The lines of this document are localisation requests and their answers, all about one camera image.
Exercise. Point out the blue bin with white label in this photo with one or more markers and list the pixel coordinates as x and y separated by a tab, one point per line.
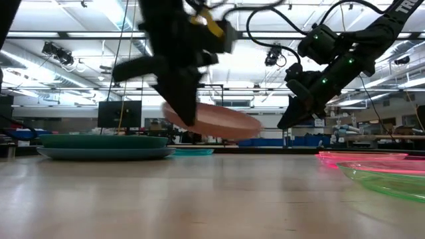
319	123

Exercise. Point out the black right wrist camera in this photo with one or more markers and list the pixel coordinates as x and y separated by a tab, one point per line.
297	83

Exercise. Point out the blue storage bins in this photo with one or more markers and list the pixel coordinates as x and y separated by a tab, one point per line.
23	134

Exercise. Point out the neon orange transparent plate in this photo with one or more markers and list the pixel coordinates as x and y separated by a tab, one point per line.
362	155

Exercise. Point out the yellow tag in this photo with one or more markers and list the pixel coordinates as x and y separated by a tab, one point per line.
212	25

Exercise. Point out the black equipment box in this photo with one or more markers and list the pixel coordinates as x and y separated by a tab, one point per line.
6	109

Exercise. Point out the salmon pink plastic plate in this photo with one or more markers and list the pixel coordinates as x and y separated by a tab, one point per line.
225	123

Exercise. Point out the cardboard box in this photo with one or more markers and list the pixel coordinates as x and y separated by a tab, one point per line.
156	126

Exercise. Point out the green transparent plate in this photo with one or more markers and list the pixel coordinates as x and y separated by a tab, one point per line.
388	186

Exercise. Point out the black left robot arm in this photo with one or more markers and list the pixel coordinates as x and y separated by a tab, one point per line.
159	20

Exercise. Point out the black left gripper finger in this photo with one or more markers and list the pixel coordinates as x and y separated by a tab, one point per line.
181	96

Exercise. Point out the blue plastic plate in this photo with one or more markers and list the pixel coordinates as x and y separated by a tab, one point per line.
106	154

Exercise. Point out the row of blue bins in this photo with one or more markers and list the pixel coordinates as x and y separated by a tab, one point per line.
275	142

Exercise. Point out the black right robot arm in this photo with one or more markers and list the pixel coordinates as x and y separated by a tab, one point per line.
365	56

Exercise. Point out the wooden workbench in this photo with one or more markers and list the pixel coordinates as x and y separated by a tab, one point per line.
382	136

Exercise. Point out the black computer monitor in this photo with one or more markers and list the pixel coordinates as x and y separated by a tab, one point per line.
119	114

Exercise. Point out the thin black metal frame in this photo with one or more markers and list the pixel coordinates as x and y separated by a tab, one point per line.
212	85

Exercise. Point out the black ceiling camera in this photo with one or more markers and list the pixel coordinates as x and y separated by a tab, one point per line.
58	53
274	55
402	60

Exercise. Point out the large teal plastic plate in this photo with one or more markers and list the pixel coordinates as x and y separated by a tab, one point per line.
103	141

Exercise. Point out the turquoise plastic plate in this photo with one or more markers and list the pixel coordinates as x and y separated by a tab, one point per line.
194	152

